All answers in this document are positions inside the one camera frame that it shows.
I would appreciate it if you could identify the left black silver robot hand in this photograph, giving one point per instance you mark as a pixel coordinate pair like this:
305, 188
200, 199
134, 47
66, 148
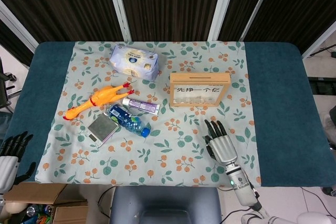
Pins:
9, 161

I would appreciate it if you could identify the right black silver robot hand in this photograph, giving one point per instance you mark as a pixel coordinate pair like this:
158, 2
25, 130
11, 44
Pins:
223, 148

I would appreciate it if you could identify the brown cardboard box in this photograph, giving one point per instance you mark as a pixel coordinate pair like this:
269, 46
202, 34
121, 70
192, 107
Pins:
34, 192

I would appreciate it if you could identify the floral fruit print tablecloth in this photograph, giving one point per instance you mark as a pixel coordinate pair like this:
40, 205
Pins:
168, 150

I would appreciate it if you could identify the teal table cover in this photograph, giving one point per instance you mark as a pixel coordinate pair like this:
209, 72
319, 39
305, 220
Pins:
283, 103

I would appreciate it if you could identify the blue grey chair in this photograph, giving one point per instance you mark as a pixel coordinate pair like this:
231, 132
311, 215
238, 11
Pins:
165, 205

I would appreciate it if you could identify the black stand equipment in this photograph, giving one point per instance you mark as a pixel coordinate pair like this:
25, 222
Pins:
5, 77

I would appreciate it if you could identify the purple white toothpaste tube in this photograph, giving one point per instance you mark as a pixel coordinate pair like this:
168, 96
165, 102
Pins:
141, 106

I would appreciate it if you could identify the silver digital pocket scale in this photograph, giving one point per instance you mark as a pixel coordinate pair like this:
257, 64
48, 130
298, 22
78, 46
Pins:
103, 128

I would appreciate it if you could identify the blue capped water bottle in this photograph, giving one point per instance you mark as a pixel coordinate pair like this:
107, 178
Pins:
126, 120

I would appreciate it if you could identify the yellow rubber chicken toy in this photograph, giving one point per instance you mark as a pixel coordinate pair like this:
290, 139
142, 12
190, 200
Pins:
102, 96

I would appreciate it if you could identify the pale blue tissue pack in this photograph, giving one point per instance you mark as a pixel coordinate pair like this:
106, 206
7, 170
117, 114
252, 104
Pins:
134, 61

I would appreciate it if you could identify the dark folding screen partition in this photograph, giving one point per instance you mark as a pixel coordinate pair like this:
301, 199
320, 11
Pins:
170, 3

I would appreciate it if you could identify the wooden framed box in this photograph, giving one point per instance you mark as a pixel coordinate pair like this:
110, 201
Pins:
199, 78

